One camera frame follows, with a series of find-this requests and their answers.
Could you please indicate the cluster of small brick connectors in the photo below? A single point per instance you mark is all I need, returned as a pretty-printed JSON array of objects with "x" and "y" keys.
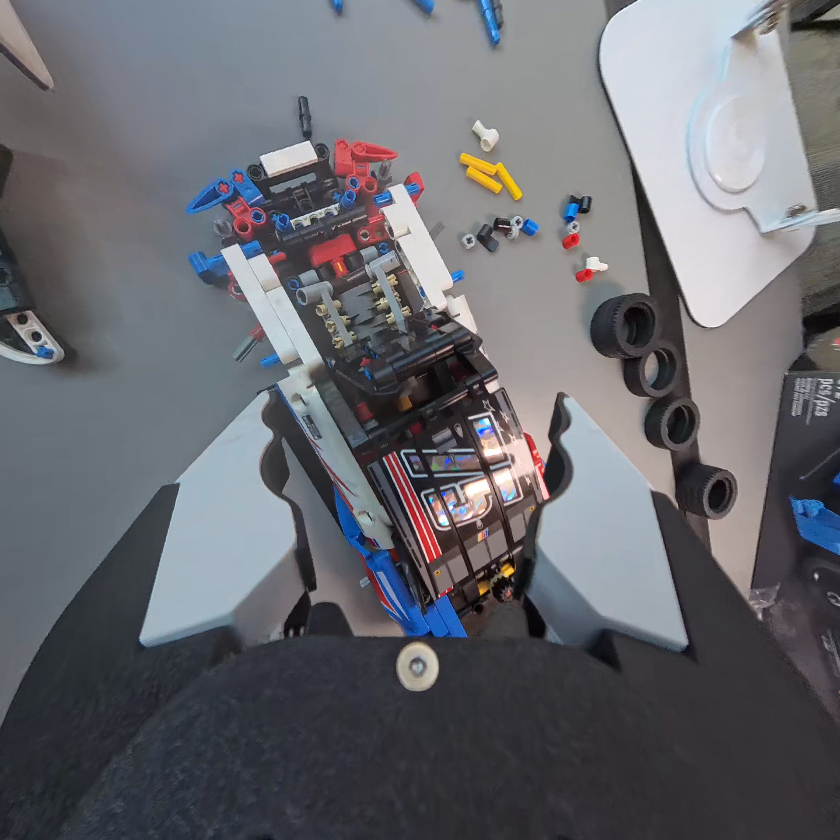
[{"x": 487, "y": 237}]

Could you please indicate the holographic sticker sheet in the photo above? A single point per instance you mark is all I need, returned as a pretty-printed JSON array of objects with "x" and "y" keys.
[{"x": 19, "y": 33}]

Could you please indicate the scattered blue brick pins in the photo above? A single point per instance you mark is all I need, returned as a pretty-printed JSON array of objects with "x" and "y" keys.
[{"x": 491, "y": 19}]

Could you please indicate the black brick pin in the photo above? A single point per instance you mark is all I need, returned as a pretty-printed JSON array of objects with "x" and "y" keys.
[{"x": 304, "y": 111}]

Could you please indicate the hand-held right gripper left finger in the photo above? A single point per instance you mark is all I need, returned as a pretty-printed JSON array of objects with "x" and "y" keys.
[{"x": 216, "y": 558}]

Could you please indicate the toy brick race car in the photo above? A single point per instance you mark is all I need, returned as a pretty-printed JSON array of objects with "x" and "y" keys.
[{"x": 453, "y": 485}]

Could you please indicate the white brick connector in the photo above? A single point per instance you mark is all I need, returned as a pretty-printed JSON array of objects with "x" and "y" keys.
[{"x": 487, "y": 136}]

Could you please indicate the black rubber tire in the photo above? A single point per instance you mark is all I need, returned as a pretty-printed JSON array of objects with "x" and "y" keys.
[
  {"x": 635, "y": 377},
  {"x": 653, "y": 420},
  {"x": 607, "y": 328},
  {"x": 689, "y": 489}
]

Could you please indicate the yellow brick axle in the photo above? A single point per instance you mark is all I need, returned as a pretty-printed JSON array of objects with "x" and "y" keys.
[
  {"x": 509, "y": 182},
  {"x": 484, "y": 180},
  {"x": 478, "y": 163}
]

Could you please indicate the black toy set box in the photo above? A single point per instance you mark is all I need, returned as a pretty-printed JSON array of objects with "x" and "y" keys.
[{"x": 787, "y": 459}]

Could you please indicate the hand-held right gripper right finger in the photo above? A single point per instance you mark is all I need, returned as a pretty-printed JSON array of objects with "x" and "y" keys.
[{"x": 604, "y": 558}]

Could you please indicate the black white arch brick assembly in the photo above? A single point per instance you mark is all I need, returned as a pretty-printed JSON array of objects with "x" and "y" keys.
[{"x": 26, "y": 341}]

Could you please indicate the white book stand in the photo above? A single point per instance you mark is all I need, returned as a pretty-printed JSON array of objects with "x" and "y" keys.
[{"x": 656, "y": 131}]

